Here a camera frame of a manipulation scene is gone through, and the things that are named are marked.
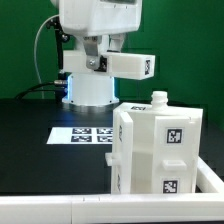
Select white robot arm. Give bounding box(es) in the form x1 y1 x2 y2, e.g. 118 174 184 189
50 0 145 108

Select grey camera cable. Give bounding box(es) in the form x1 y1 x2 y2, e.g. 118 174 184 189
33 13 63 100

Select black base cables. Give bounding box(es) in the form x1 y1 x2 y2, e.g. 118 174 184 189
13 79 69 100

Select black camera on stand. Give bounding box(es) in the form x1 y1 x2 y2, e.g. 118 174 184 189
46 16 70 102

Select white door panel with peg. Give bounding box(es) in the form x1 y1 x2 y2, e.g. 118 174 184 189
105 111 133 194

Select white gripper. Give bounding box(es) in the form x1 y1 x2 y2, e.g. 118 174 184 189
59 0 142 70

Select flat white panel four tags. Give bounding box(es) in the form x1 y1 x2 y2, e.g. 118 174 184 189
47 127 113 145

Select white cabinet drawer box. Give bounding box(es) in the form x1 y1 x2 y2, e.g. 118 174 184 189
63 50 155 80

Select white front panel with peg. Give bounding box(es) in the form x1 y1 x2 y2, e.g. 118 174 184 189
151 116 194 194

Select white cabinet body box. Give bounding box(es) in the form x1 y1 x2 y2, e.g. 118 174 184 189
106 91 203 194

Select white L-shaped obstacle frame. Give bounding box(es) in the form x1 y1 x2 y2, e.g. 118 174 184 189
0 160 224 224

